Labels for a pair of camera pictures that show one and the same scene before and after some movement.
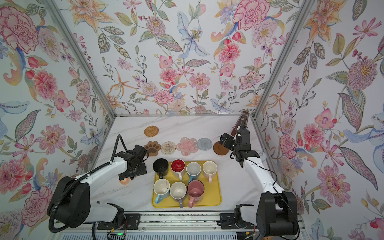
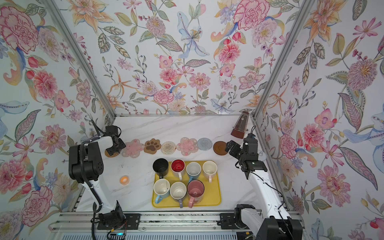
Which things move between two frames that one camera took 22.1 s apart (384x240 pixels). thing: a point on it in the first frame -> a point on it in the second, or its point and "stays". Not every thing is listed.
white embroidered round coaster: x=168 y=148 stays
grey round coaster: x=204 y=144 stays
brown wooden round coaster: x=219 y=149 stays
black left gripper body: x=140 y=170 -> x=120 y=145
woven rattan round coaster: x=151 y=131 -> x=114 y=154
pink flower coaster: x=187 y=146 stays
